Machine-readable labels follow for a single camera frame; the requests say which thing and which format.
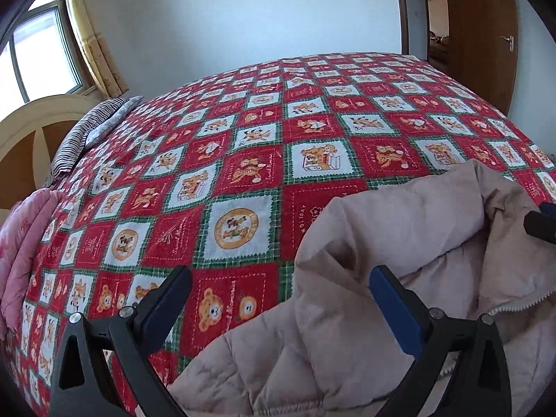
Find beige quilted down coat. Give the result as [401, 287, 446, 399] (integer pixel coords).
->
[169, 160, 555, 416]

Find pink folded quilt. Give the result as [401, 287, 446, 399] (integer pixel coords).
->
[1, 188, 61, 342]

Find brown wooden door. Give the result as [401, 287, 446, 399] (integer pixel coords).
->
[448, 0, 518, 114]

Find cream wooden headboard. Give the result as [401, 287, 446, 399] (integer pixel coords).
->
[0, 94, 100, 220]

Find red patchwork bear bedspread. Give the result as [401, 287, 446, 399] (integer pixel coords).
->
[4, 53, 555, 416]

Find grey striped pillow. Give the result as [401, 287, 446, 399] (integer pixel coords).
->
[44, 96, 144, 186]

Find yellow right curtain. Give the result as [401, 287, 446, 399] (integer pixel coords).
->
[65, 0, 128, 99]

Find silver door handle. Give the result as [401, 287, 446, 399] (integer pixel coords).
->
[500, 36, 515, 52]

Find window with grey frame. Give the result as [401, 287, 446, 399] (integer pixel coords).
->
[1, 0, 93, 118]

